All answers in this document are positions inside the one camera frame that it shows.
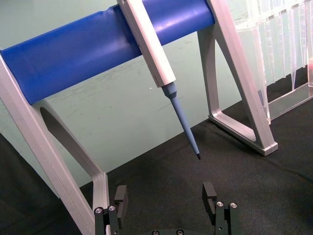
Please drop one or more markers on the white pipette with blue shaft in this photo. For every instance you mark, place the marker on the white pipette with blue shaft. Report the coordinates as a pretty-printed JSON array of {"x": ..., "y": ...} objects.
[{"x": 146, "y": 44}]

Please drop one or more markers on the pale green wall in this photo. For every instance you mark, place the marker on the pale green wall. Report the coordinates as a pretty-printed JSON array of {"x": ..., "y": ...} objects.
[{"x": 122, "y": 98}]

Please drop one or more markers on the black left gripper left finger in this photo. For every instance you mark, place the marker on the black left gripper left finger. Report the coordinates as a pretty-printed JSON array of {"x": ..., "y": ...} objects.
[{"x": 121, "y": 195}]

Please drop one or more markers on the black table cloth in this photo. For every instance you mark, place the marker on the black table cloth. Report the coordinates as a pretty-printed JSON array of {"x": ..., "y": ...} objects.
[{"x": 171, "y": 176}]

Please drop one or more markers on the clear plastic pipette tip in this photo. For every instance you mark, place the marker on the clear plastic pipette tip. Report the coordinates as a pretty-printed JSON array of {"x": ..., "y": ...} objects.
[
  {"x": 293, "y": 61},
  {"x": 303, "y": 36},
  {"x": 272, "y": 54}
]

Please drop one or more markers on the clear container with pink top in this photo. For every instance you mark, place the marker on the clear container with pink top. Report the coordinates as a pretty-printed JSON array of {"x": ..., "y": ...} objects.
[{"x": 310, "y": 76}]

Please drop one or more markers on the grey stand with blue bar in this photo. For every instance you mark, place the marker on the grey stand with blue bar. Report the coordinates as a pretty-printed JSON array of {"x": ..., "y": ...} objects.
[{"x": 73, "y": 56}]

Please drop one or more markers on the clear plastic rack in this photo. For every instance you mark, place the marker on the clear plastic rack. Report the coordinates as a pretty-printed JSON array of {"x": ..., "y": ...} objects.
[{"x": 281, "y": 98}]

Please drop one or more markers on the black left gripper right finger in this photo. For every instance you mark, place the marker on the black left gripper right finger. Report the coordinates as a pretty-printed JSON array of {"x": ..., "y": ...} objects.
[{"x": 208, "y": 193}]

